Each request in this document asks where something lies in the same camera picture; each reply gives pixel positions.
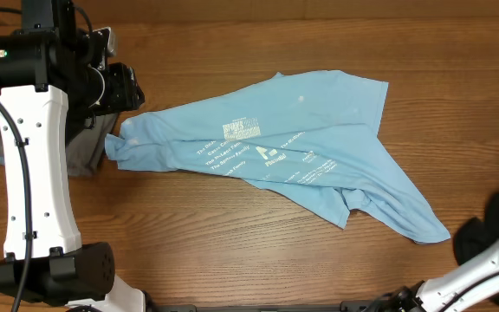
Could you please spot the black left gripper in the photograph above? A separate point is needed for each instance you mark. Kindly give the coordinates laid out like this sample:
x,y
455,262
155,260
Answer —
x,y
124,88

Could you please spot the light blue printed t-shirt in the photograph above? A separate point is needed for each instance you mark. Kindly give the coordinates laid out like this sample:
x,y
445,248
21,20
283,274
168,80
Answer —
x,y
311,137

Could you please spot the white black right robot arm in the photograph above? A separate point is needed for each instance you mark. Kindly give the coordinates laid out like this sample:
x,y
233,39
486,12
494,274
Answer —
x,y
469,284

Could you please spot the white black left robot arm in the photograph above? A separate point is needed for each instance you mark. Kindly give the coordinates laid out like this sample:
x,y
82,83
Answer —
x,y
55,80

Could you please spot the grey folded garment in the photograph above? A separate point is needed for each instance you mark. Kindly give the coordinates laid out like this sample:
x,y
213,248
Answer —
x,y
84,152

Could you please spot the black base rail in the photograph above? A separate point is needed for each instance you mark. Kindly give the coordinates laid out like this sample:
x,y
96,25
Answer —
x,y
346,306

